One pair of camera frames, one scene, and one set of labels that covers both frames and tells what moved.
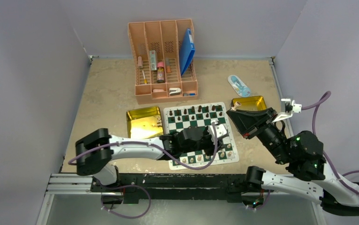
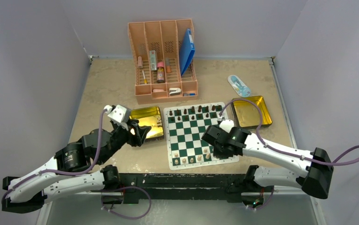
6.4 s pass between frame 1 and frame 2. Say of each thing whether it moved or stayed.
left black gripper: moved
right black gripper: moved
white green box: stayed
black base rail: stayed
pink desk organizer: stayed
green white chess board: stayed
